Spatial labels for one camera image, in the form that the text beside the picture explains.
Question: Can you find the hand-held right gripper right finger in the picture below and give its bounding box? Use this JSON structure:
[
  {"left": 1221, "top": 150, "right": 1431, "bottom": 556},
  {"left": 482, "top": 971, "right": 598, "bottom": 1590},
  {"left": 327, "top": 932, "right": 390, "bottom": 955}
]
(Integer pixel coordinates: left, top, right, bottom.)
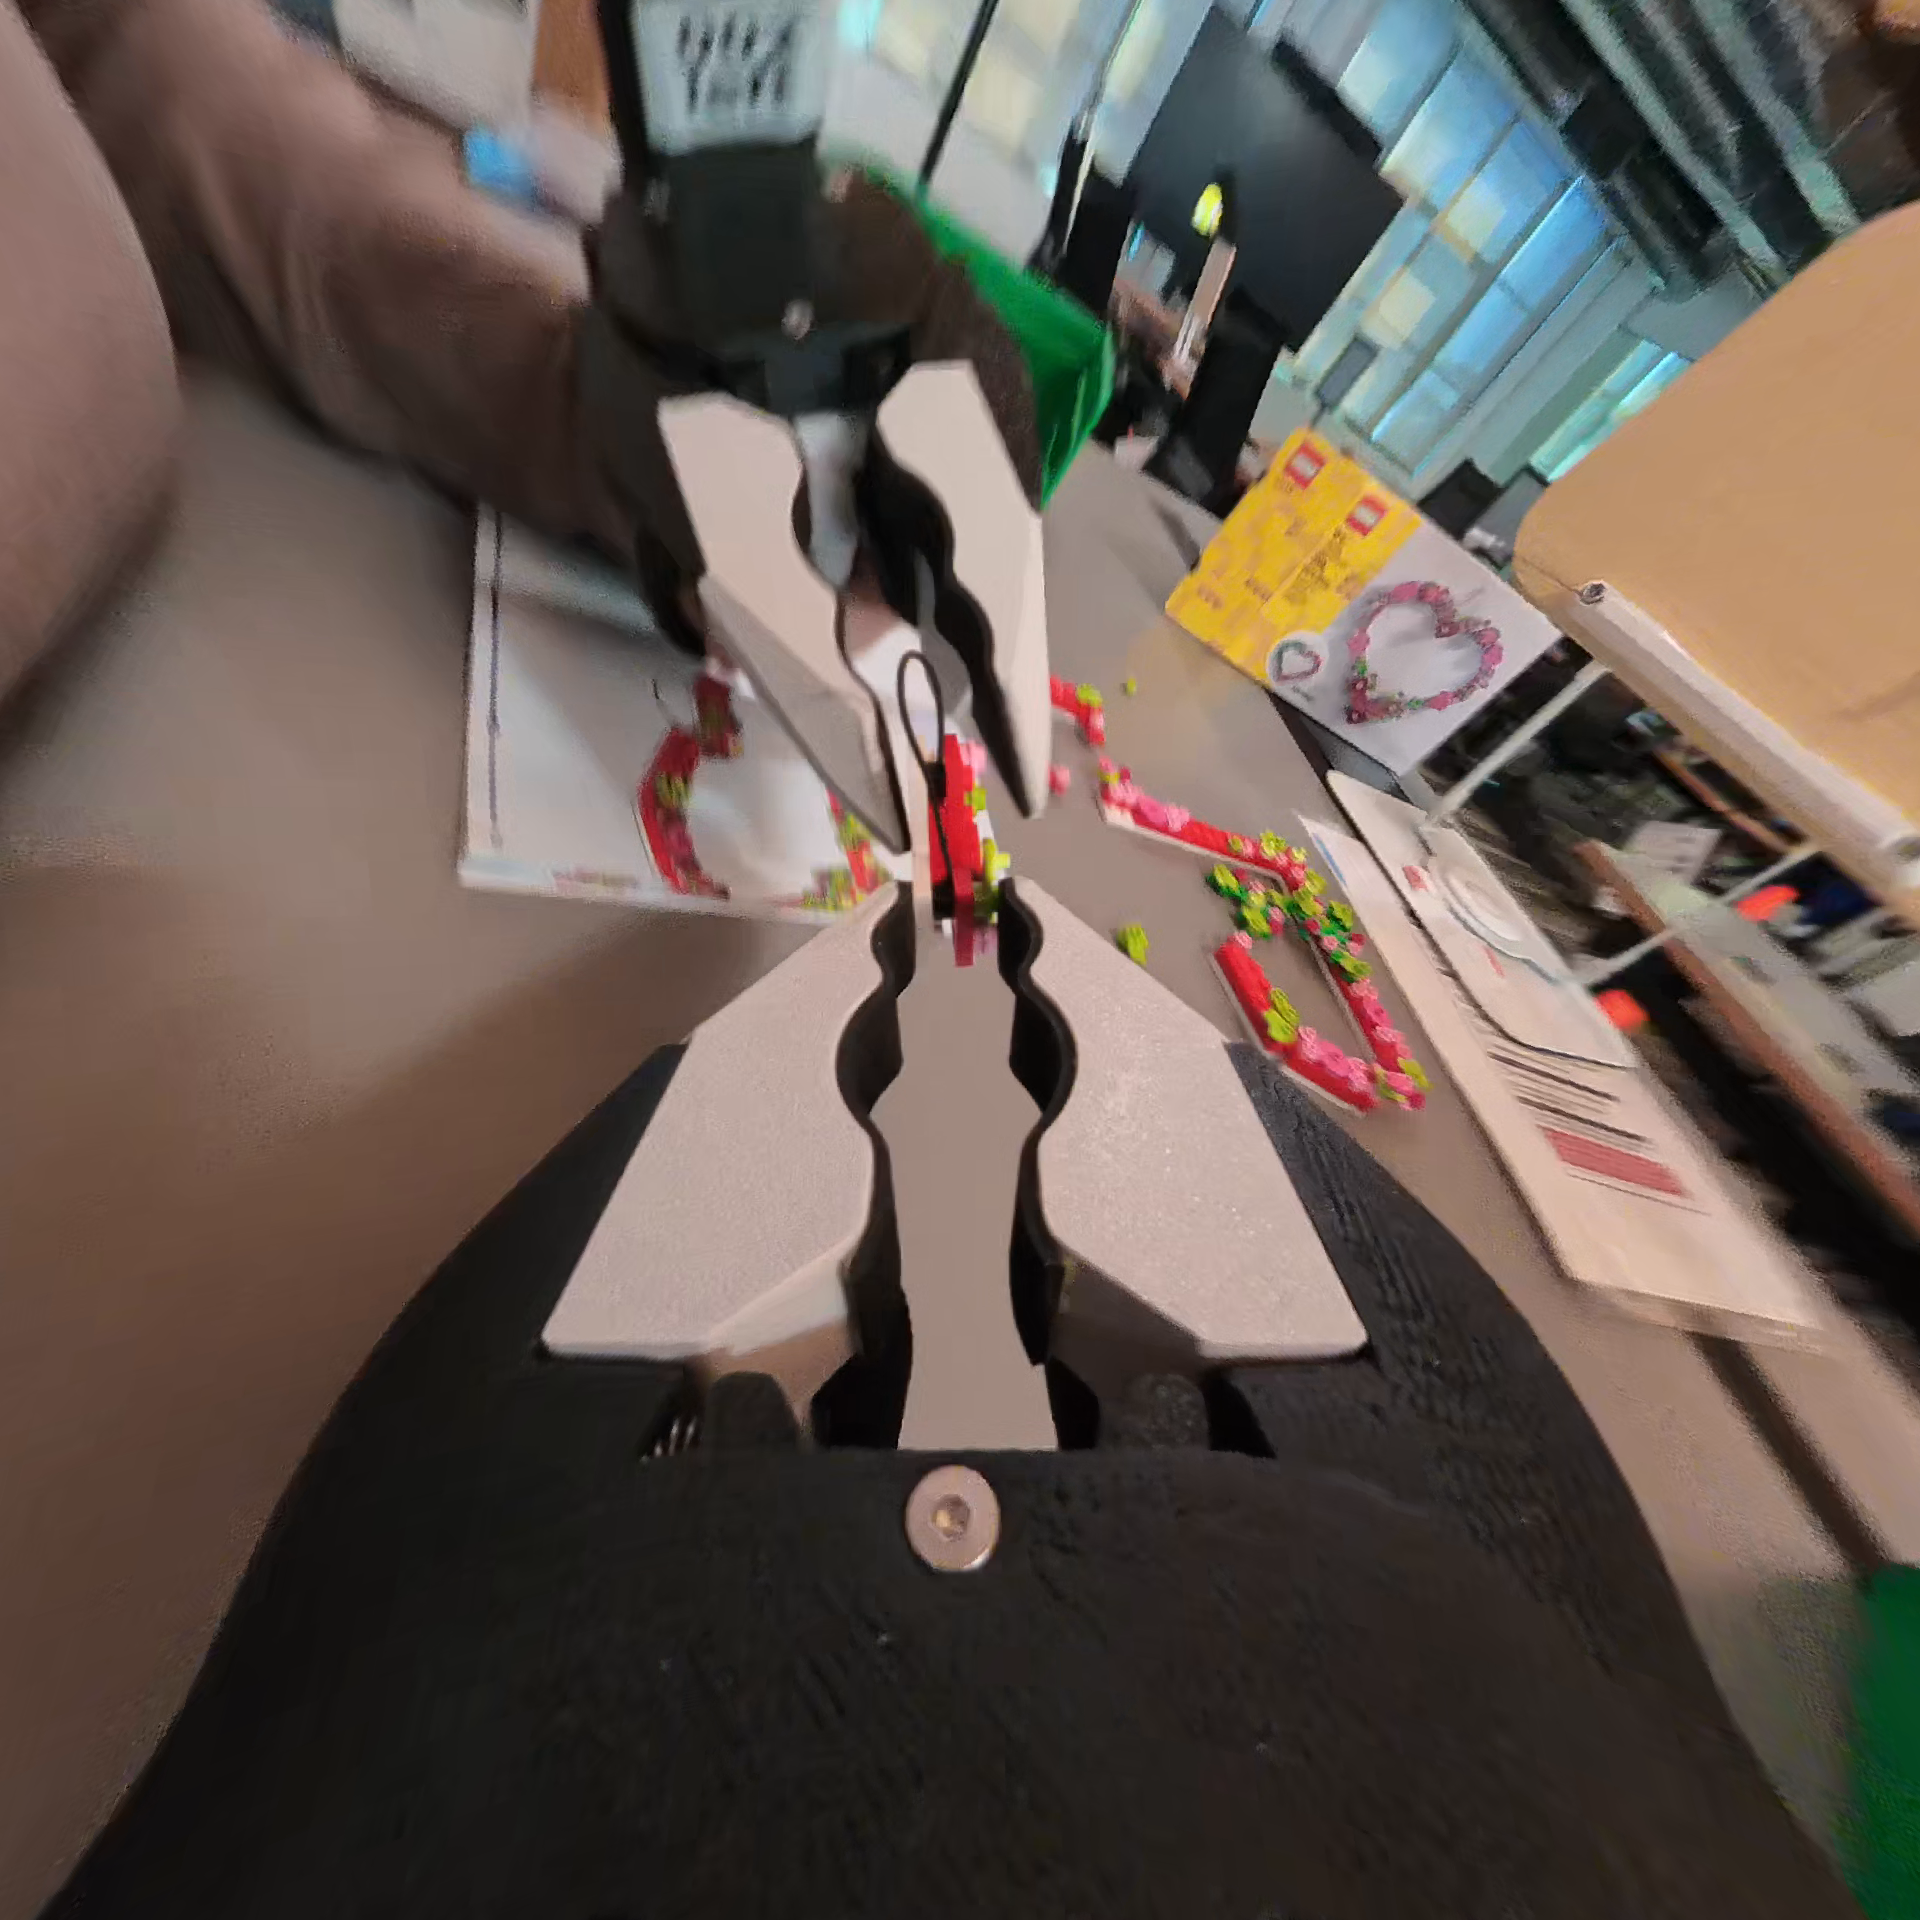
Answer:
[{"left": 993, "top": 875, "right": 1368, "bottom": 1445}]

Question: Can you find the person's left forearm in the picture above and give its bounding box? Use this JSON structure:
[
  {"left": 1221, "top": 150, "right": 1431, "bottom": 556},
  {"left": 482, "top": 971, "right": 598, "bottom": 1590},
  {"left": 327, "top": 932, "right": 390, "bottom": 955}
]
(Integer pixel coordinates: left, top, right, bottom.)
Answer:
[{"left": 30, "top": 0, "right": 708, "bottom": 601}]

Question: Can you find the white metal bar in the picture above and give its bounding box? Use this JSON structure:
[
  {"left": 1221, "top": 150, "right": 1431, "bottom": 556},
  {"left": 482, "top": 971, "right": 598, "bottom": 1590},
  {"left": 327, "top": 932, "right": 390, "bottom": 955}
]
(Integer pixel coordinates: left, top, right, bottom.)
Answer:
[{"left": 1560, "top": 575, "right": 1920, "bottom": 887}]

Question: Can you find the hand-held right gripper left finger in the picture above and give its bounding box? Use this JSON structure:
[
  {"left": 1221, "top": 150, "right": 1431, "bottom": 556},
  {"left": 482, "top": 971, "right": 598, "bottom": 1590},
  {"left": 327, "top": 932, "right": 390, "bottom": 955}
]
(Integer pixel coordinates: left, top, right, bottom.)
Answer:
[{"left": 540, "top": 875, "right": 920, "bottom": 1449}]

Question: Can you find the red lego segment with string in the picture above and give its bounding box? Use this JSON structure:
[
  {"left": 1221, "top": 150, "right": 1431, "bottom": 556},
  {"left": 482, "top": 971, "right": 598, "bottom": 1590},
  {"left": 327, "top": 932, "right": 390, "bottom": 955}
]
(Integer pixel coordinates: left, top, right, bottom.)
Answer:
[{"left": 897, "top": 651, "right": 1010, "bottom": 970}]

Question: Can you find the white paper bag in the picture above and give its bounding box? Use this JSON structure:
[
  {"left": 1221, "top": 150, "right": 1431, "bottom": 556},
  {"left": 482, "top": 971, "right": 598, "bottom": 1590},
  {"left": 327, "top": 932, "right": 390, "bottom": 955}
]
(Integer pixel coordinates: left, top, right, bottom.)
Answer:
[{"left": 1326, "top": 771, "right": 1638, "bottom": 1070}]

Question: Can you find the wooden table with white leg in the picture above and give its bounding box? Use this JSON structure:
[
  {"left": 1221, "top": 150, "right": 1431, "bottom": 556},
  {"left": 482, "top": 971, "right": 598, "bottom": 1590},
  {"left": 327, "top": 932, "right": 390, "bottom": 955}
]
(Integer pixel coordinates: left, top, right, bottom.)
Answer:
[{"left": 1512, "top": 202, "right": 1920, "bottom": 887}]

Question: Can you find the black monitor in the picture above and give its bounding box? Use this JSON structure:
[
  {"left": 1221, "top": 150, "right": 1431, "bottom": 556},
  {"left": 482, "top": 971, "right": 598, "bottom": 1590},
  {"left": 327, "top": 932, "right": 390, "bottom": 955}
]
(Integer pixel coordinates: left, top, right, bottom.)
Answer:
[{"left": 1116, "top": 6, "right": 1405, "bottom": 468}]

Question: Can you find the green container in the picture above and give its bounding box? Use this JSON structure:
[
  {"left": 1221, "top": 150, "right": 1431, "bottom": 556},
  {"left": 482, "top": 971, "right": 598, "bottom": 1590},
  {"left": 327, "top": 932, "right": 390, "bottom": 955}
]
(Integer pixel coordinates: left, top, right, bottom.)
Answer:
[{"left": 1852, "top": 1565, "right": 1920, "bottom": 1920}]

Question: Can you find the yellow lego box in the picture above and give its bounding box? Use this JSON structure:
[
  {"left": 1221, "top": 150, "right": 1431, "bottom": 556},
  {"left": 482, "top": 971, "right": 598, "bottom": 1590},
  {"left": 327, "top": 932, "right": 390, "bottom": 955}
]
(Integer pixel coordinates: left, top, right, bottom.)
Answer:
[{"left": 1164, "top": 425, "right": 1566, "bottom": 774}]

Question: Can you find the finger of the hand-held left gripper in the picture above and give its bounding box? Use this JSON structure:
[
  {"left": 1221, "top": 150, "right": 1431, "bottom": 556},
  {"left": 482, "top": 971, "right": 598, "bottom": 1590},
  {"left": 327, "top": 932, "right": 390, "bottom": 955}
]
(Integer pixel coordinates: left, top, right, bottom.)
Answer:
[
  {"left": 656, "top": 389, "right": 913, "bottom": 857},
  {"left": 863, "top": 360, "right": 1056, "bottom": 822}
]

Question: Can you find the printed paper sheet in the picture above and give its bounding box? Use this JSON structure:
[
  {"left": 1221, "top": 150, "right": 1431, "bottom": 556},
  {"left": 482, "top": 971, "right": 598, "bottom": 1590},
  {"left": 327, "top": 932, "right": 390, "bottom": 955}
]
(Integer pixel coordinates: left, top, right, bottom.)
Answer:
[{"left": 1297, "top": 809, "right": 1825, "bottom": 1338}]

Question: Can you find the large red lego flower frame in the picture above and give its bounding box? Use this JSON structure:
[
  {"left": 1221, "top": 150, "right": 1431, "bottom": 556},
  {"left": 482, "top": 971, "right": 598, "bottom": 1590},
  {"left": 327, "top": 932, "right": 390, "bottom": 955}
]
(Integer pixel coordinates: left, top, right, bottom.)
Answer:
[{"left": 1095, "top": 755, "right": 1435, "bottom": 1116}]

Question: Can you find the green plastic bin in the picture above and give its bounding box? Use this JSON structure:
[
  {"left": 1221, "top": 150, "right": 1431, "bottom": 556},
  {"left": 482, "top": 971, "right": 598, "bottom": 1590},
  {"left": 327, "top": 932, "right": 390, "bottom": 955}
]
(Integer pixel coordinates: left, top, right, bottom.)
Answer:
[{"left": 825, "top": 150, "right": 1120, "bottom": 504}]

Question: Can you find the lego instruction booklet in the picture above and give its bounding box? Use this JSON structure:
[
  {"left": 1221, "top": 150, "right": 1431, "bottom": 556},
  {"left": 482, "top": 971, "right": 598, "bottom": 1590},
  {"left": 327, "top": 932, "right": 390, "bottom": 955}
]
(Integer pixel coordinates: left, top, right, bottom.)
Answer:
[{"left": 456, "top": 501, "right": 888, "bottom": 919}]

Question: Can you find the person's brown clothed body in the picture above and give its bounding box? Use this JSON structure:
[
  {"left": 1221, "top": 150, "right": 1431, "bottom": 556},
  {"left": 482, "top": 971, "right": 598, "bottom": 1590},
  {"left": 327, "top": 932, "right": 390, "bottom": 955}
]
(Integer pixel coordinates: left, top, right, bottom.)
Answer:
[{"left": 0, "top": 0, "right": 183, "bottom": 707}]

